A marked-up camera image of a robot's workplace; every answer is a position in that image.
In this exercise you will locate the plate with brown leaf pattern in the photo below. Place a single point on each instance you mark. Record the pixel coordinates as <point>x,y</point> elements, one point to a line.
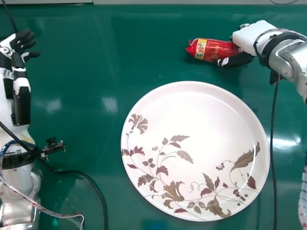
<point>196,124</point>

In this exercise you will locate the small black camera mount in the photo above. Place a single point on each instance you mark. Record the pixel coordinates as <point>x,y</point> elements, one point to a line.
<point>51,147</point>

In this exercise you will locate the red biscuit packet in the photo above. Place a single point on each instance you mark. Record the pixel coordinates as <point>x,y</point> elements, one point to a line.
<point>213,50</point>

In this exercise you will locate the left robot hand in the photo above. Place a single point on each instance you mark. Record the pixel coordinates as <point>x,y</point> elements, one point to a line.
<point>21,107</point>

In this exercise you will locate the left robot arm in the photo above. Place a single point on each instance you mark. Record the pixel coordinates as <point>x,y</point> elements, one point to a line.
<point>21,177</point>

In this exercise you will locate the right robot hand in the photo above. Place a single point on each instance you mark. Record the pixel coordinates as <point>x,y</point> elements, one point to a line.
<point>249,38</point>

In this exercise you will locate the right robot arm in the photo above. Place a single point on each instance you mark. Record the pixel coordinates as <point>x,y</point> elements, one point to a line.
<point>292,62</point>

